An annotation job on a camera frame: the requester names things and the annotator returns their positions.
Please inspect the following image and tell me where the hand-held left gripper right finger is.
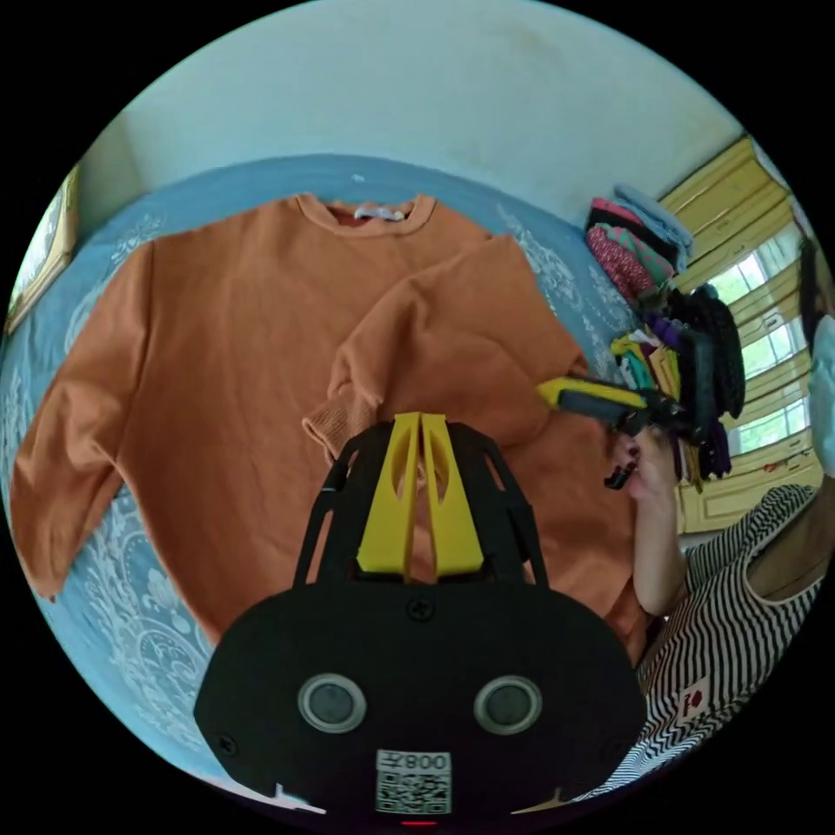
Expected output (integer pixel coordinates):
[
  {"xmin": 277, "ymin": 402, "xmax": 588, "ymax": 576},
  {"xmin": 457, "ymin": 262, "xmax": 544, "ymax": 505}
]
[{"xmin": 421, "ymin": 414, "xmax": 486, "ymax": 583}]

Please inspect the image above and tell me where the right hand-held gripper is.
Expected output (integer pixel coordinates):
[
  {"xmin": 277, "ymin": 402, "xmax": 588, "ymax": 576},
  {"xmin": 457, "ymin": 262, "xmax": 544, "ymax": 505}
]
[{"xmin": 535, "ymin": 375, "xmax": 692, "ymax": 491}]

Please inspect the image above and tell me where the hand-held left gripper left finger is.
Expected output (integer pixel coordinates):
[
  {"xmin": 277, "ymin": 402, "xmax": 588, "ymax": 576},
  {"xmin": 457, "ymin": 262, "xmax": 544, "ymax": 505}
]
[{"xmin": 356, "ymin": 412, "xmax": 421, "ymax": 577}]

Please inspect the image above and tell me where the orange long sleeve shirt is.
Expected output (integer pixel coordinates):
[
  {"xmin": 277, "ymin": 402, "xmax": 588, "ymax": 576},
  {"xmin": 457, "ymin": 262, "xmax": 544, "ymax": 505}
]
[{"xmin": 8, "ymin": 192, "xmax": 656, "ymax": 657}]

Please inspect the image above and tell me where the person's right forearm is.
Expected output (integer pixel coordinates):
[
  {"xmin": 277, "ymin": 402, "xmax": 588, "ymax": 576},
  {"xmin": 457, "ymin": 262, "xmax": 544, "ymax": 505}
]
[{"xmin": 629, "ymin": 513, "xmax": 692, "ymax": 618}]

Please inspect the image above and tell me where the person's right hand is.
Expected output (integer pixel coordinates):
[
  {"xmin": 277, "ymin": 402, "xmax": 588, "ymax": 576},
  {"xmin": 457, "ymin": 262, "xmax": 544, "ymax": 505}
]
[{"xmin": 611, "ymin": 430, "xmax": 684, "ymax": 524}]

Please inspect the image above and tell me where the pile of clothes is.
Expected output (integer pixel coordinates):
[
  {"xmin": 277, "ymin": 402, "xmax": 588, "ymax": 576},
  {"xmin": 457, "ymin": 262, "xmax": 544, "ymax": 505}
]
[{"xmin": 582, "ymin": 184, "xmax": 749, "ymax": 488}]

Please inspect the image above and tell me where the large yellow wooden window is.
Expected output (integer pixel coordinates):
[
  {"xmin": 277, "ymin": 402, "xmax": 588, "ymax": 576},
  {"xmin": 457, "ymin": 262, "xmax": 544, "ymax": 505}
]
[{"xmin": 657, "ymin": 133, "xmax": 831, "ymax": 538}]

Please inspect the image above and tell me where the person's body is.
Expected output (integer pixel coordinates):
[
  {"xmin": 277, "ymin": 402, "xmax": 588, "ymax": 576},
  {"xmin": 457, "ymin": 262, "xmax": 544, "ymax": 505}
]
[{"xmin": 578, "ymin": 234, "xmax": 835, "ymax": 807}]

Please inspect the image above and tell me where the small yellow framed window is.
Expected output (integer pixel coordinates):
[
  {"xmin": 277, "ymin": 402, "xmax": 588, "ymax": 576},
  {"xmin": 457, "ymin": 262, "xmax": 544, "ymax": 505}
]
[{"xmin": 2, "ymin": 166, "xmax": 84, "ymax": 336}]

